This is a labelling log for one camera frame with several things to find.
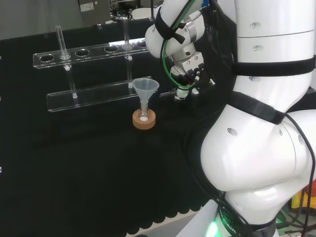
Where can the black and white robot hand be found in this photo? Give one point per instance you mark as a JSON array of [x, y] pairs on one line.
[[190, 74]]

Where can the clear plastic funnel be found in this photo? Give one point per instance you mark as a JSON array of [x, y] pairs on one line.
[[145, 86]]

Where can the clear acrylic funnel stand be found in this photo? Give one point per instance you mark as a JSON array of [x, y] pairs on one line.
[[98, 95]]

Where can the round-bottom glass flask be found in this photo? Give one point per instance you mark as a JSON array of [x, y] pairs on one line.
[[143, 118]]

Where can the grey metal cabinet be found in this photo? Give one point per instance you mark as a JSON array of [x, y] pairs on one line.
[[95, 11]]

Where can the black bench cloth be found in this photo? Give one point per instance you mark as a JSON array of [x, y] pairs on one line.
[[74, 160]]

